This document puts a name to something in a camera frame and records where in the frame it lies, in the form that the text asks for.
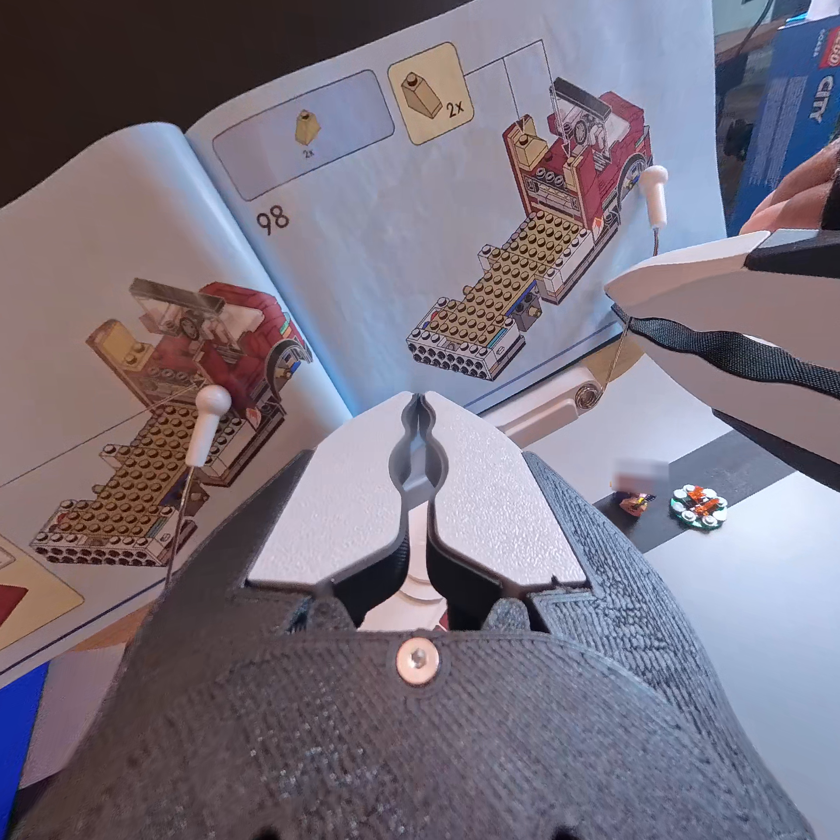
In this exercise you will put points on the instruction booklet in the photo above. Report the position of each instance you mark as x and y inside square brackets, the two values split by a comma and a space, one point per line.
[394, 262]

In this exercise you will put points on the blue toy box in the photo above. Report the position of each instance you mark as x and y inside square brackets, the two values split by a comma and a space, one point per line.
[787, 98]

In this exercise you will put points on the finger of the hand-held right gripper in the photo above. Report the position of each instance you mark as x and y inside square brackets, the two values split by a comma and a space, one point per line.
[689, 289]
[754, 397]

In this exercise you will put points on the person's right hand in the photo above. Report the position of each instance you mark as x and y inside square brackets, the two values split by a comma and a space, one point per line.
[794, 197]

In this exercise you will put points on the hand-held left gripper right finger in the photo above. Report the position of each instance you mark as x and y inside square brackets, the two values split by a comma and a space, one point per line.
[499, 512]

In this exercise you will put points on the white page holder arm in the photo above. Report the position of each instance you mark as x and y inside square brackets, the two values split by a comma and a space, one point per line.
[656, 190]

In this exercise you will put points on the black desk strip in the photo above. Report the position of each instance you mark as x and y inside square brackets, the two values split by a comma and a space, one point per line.
[748, 472]

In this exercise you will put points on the white book stand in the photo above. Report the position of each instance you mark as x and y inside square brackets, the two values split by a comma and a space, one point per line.
[544, 407]

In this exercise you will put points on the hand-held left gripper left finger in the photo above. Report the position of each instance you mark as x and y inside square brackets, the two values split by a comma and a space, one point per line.
[328, 512]

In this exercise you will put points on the toy minifigure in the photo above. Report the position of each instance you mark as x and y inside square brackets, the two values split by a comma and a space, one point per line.
[635, 505]

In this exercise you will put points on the blue storage bin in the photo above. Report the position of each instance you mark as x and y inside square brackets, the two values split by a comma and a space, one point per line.
[19, 735]

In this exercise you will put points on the green round brick campfire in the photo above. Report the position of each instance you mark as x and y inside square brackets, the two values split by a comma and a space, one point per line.
[697, 508]

